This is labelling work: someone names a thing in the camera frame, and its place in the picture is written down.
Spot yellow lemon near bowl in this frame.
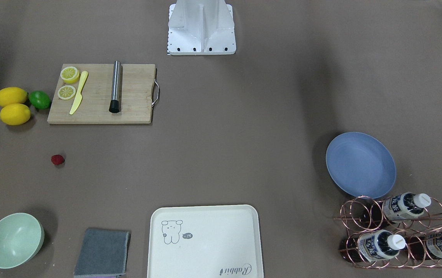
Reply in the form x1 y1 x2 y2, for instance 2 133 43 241
0 86 28 107

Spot blue plate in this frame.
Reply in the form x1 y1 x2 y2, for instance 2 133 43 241
325 132 397 198

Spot copper wire bottle rack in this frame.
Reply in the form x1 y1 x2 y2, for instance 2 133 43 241
336 196 442 269

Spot upper lemon slice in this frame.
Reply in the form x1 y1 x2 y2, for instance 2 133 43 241
59 66 80 84

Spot lower drink bottle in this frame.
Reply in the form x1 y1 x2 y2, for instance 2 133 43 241
406 232 442 260
339 229 406 264

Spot steel cylinder muddler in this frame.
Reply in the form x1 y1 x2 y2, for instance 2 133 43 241
108 60 123 113

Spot lemon slice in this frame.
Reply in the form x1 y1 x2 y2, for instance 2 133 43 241
57 85 76 100
59 66 80 84

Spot lower lemon slice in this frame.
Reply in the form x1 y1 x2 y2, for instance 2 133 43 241
57 85 76 100

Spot cream rabbit tray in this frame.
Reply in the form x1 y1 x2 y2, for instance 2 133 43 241
147 204 264 278

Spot drink bottle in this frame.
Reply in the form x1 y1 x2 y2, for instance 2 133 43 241
361 192 432 229
339 229 406 264
406 232 442 260

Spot red strawberry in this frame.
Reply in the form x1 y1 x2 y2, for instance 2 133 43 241
50 154 65 166

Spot wooden cutting board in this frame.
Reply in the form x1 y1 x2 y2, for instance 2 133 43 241
47 64 158 124

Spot yellow plastic knife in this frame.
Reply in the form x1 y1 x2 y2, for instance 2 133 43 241
69 71 89 115

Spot light green bowl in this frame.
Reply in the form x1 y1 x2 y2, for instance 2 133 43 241
0 212 45 269

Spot grey folded cloth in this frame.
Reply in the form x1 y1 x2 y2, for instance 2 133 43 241
74 227 130 278

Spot green lime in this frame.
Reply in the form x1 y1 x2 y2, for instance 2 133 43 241
28 90 51 109

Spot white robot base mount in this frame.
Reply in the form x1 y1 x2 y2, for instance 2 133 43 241
167 0 237 55

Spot upper drink bottle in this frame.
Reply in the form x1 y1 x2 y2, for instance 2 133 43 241
361 192 432 229

